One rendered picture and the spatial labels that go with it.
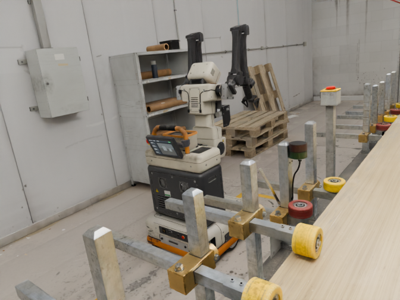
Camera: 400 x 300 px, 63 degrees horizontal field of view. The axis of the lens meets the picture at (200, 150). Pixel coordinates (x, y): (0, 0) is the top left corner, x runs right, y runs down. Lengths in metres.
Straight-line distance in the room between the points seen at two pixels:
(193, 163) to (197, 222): 1.39
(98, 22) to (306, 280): 3.44
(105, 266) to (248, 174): 0.49
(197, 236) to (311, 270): 0.29
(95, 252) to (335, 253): 0.61
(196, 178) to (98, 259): 1.62
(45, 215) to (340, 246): 3.02
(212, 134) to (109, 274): 1.95
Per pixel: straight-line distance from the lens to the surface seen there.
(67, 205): 3.67
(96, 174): 3.78
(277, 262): 1.23
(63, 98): 3.27
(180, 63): 4.28
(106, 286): 0.62
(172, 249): 2.50
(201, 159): 2.10
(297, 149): 1.11
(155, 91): 4.28
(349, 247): 0.97
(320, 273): 0.87
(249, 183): 0.93
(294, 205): 1.16
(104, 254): 0.59
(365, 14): 8.90
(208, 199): 1.35
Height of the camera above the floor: 1.42
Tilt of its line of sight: 16 degrees down
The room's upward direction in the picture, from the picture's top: 6 degrees counter-clockwise
